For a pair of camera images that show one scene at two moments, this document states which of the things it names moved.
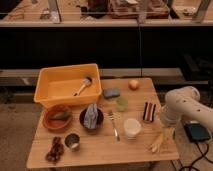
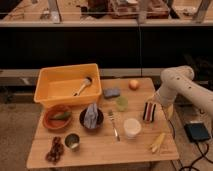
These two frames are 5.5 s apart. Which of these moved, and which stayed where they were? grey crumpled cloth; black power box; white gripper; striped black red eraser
Moved: white gripper
Stayed: grey crumpled cloth; black power box; striped black red eraser
